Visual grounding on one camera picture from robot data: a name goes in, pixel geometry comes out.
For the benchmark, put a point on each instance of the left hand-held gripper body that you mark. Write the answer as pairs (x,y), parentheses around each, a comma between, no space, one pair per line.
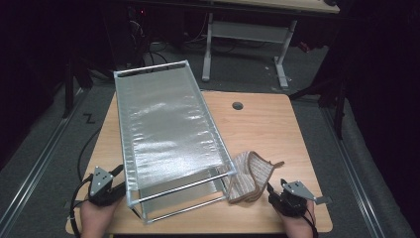
(99,185)

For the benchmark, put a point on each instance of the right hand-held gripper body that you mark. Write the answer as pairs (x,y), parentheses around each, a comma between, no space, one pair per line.
(292,198)

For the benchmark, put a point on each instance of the striped beige cloth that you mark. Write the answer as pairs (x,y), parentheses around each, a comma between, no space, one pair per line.
(251,175)

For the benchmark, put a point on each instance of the metal frame glass shelf rack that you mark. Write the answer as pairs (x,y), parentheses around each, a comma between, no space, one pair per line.
(165,125)

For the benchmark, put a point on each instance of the person's right hand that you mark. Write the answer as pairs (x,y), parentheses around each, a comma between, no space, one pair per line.
(298,226)

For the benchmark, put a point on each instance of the person's left hand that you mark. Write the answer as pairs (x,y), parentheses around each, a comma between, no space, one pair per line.
(97,221)

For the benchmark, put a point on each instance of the grey tape piece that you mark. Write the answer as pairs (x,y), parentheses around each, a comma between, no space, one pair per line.
(325,200)
(69,204)

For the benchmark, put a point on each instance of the grey table grommet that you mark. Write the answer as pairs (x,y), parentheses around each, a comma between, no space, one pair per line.
(237,106)

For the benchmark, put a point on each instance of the black metal stand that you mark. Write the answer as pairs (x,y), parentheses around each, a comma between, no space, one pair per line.
(68,89)
(340,112)

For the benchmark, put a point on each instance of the dark computer tower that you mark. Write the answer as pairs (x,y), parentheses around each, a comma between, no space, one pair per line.
(132,33)

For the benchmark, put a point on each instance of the small red object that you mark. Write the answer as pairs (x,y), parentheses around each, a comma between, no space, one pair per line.
(303,46)

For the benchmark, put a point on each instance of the white-legged background desk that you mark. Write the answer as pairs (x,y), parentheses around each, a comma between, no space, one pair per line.
(247,32)

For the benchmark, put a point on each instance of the metal floor rail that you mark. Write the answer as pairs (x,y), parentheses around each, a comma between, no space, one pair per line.
(365,205)
(38,163)

